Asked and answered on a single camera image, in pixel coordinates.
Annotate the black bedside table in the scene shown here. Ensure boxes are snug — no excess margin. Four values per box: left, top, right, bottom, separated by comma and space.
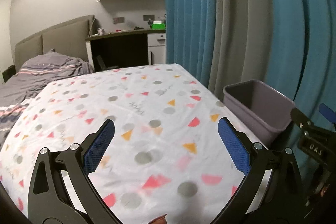
2, 65, 16, 83

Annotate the patterned white bed sheet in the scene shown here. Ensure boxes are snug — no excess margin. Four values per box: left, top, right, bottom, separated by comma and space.
1, 64, 257, 223

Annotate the dark desk with drawers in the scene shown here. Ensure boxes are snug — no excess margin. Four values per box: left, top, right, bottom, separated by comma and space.
86, 29, 166, 72

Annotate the grey plastic trash bin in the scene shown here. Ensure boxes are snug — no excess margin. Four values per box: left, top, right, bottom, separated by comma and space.
223, 80, 295, 147

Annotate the green box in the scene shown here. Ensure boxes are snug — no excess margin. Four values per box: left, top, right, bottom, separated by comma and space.
151, 20, 166, 30

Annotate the white mug on desk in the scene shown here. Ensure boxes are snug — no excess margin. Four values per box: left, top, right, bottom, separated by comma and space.
97, 28, 105, 35

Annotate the blue and grey curtain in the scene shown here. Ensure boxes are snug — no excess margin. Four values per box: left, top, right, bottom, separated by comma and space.
166, 0, 335, 129

